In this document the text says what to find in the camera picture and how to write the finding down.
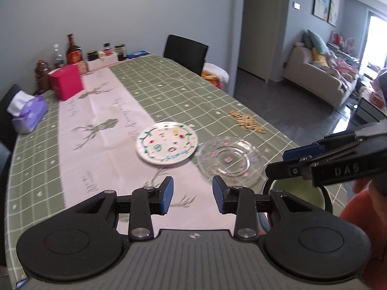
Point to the white cloth on stool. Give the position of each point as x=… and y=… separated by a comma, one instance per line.
x=217, y=71

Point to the teal cushion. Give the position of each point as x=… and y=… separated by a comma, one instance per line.
x=318, y=43

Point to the pile of seeds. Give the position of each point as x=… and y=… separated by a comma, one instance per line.
x=247, y=122

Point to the brown ceramic jar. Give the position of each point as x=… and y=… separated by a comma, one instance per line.
x=42, y=70

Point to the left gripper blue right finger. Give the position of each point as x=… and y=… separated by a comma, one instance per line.
x=239, y=201

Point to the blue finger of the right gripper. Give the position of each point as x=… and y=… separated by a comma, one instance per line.
x=303, y=151
x=288, y=169

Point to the red gift box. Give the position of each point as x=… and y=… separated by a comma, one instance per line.
x=66, y=82

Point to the wall picture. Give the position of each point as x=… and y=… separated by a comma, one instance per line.
x=333, y=12
x=321, y=9

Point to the green checked tablecloth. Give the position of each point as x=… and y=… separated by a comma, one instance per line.
x=167, y=92

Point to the beige sofa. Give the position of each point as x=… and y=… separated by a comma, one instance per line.
x=328, y=77

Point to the black chair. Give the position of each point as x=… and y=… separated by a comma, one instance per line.
x=186, y=52
x=8, y=134

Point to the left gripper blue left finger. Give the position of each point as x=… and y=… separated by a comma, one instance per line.
x=146, y=202

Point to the clear glass plate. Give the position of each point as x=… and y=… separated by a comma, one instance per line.
x=236, y=160

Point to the tall dark jar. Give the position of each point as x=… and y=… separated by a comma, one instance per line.
x=121, y=51

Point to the far left black chair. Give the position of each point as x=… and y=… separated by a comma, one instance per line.
x=8, y=134

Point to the green ceramic bowl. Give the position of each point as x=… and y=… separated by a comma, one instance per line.
x=301, y=188

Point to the clear plastic bottle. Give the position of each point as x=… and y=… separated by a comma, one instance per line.
x=58, y=59

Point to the white condiment box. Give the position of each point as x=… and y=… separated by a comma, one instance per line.
x=102, y=62

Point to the blue packet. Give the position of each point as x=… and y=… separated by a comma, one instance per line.
x=137, y=54

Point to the purple tissue box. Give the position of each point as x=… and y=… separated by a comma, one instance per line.
x=27, y=111

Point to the wall picture right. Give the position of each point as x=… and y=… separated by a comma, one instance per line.
x=333, y=12

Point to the dark glass jar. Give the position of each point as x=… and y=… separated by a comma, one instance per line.
x=92, y=56

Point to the person's right hand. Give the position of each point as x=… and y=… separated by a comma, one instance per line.
x=367, y=183

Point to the pink table runner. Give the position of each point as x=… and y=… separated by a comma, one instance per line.
x=97, y=131

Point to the right black chair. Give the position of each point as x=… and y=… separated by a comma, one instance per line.
x=186, y=52

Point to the beige wooden door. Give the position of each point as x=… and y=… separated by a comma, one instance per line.
x=262, y=34

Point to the painted white ceramic plate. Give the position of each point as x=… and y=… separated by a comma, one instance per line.
x=166, y=143

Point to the brown liquor bottle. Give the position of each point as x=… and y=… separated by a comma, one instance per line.
x=74, y=52

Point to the wall picture left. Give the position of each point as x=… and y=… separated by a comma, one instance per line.
x=321, y=9

